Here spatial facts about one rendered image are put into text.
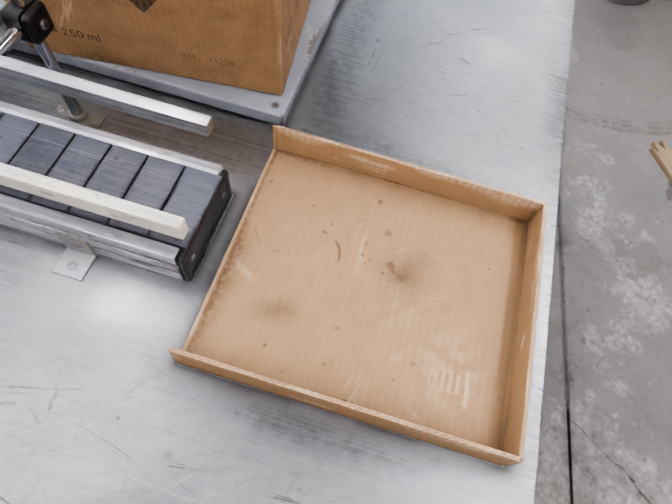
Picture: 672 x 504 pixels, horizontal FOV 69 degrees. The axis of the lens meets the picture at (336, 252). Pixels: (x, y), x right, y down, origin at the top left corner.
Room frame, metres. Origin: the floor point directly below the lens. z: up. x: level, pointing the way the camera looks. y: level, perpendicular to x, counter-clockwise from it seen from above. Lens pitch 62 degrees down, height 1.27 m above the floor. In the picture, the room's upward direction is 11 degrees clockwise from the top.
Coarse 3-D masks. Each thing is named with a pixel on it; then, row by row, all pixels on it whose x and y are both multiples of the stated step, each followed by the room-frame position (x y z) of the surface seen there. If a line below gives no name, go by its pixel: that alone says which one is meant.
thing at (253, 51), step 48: (48, 0) 0.41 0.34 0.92; (96, 0) 0.41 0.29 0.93; (144, 0) 0.41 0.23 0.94; (192, 0) 0.41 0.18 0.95; (240, 0) 0.41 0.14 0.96; (288, 0) 0.44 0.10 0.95; (96, 48) 0.41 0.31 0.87; (144, 48) 0.41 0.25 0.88; (192, 48) 0.41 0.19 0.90; (240, 48) 0.41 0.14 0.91; (288, 48) 0.44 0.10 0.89
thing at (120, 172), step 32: (0, 128) 0.27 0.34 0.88; (32, 128) 0.28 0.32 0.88; (0, 160) 0.24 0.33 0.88; (32, 160) 0.24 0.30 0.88; (64, 160) 0.25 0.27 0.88; (96, 160) 0.26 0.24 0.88; (128, 160) 0.26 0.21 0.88; (160, 160) 0.27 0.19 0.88; (0, 192) 0.20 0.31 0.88; (128, 192) 0.23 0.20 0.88; (160, 192) 0.23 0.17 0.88; (192, 192) 0.24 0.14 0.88; (128, 224) 0.20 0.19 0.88; (192, 224) 0.21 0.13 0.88
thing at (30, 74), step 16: (0, 64) 0.28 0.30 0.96; (16, 64) 0.28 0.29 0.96; (32, 64) 0.28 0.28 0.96; (16, 80) 0.27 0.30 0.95; (32, 80) 0.27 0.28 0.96; (48, 80) 0.27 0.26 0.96; (64, 80) 0.27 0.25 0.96; (80, 80) 0.28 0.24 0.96; (80, 96) 0.27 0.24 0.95; (96, 96) 0.27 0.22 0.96; (112, 96) 0.27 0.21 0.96; (128, 96) 0.27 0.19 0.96; (128, 112) 0.26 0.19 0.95; (144, 112) 0.26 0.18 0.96; (160, 112) 0.26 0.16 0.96; (176, 112) 0.26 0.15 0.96; (192, 112) 0.27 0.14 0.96; (192, 128) 0.26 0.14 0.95; (208, 128) 0.26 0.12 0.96
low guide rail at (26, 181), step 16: (0, 176) 0.20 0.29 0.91; (16, 176) 0.20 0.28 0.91; (32, 176) 0.20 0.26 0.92; (32, 192) 0.20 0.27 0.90; (48, 192) 0.20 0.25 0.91; (64, 192) 0.20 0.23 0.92; (80, 192) 0.20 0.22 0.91; (96, 192) 0.20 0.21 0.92; (80, 208) 0.19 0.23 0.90; (96, 208) 0.19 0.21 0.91; (112, 208) 0.19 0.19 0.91; (128, 208) 0.19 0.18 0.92; (144, 208) 0.20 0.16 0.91; (144, 224) 0.19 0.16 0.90; (160, 224) 0.18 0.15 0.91; (176, 224) 0.19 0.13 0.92
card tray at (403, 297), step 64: (256, 192) 0.29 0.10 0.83; (320, 192) 0.30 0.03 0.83; (384, 192) 0.32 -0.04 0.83; (448, 192) 0.33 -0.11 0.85; (256, 256) 0.21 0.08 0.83; (320, 256) 0.22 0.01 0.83; (384, 256) 0.24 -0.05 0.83; (448, 256) 0.25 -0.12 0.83; (512, 256) 0.27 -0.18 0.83; (256, 320) 0.15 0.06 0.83; (320, 320) 0.16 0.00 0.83; (384, 320) 0.17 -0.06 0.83; (448, 320) 0.18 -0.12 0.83; (512, 320) 0.20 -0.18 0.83; (256, 384) 0.09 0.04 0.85; (320, 384) 0.10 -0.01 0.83; (384, 384) 0.11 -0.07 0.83; (448, 384) 0.12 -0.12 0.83; (512, 384) 0.13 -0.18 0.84; (448, 448) 0.07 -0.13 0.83; (512, 448) 0.07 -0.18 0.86
